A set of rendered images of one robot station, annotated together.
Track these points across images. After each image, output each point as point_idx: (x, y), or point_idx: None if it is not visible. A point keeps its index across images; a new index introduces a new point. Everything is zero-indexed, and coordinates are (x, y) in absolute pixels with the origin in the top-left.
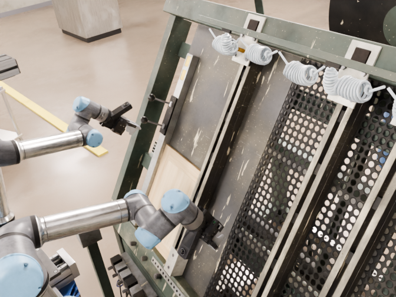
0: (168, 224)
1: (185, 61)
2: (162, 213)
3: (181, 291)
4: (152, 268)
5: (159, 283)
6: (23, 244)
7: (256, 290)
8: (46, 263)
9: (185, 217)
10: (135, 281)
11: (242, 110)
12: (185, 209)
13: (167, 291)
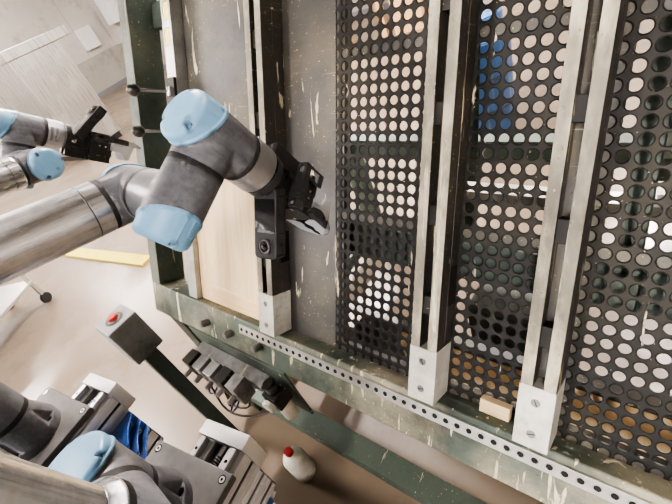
0: (199, 173)
1: (162, 14)
2: (176, 154)
3: (299, 349)
4: (246, 341)
5: (265, 356)
6: None
7: (419, 276)
8: (65, 405)
9: (234, 150)
10: (230, 372)
11: (275, 18)
12: (223, 125)
13: (279, 361)
